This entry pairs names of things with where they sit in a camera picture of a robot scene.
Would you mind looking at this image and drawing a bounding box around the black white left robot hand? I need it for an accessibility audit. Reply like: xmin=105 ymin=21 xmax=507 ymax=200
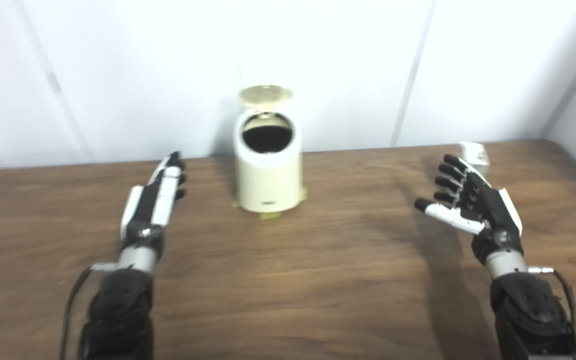
xmin=119 ymin=151 xmax=188 ymax=261

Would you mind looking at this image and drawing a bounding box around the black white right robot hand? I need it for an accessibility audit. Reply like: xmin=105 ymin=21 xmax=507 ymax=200
xmin=414 ymin=154 xmax=525 ymax=266

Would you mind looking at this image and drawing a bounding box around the white green milk carton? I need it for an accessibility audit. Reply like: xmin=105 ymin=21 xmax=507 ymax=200
xmin=459 ymin=141 xmax=491 ymax=176

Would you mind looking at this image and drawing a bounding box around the cream-colored bin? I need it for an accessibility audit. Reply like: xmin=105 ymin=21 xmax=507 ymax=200
xmin=233 ymin=109 xmax=303 ymax=213

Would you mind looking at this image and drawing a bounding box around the round cream bin lid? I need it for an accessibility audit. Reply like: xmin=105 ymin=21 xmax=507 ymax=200
xmin=238 ymin=85 xmax=294 ymax=118

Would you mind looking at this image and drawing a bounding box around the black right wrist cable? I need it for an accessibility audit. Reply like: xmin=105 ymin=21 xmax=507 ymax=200
xmin=528 ymin=266 xmax=576 ymax=341

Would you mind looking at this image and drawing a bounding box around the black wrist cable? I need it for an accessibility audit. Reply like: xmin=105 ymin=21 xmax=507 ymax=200
xmin=59 ymin=263 xmax=119 ymax=360
xmin=528 ymin=266 xmax=576 ymax=341

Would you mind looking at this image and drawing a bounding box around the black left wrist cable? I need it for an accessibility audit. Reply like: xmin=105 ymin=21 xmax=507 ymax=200
xmin=59 ymin=263 xmax=119 ymax=360

